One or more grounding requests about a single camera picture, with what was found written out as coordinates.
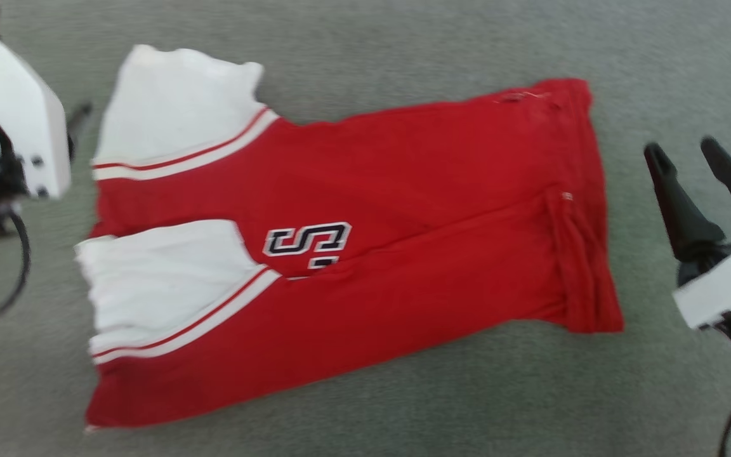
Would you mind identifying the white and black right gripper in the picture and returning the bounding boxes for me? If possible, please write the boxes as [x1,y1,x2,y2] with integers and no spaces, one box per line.
[643,136,731,414]

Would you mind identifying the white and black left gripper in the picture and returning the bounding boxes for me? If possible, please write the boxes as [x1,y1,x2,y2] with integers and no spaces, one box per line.
[0,0,94,243]

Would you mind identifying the red and white sports shirt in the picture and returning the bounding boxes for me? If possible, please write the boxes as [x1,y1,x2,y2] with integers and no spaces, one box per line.
[74,43,625,432]

